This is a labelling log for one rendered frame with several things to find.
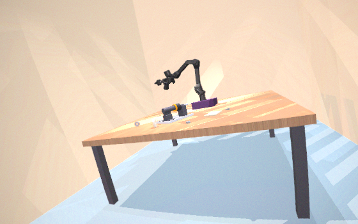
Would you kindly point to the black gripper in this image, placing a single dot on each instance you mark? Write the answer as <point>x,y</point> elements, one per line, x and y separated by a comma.
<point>166,80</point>

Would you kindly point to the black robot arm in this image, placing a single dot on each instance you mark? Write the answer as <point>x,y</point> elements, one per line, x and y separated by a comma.
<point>175,75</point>

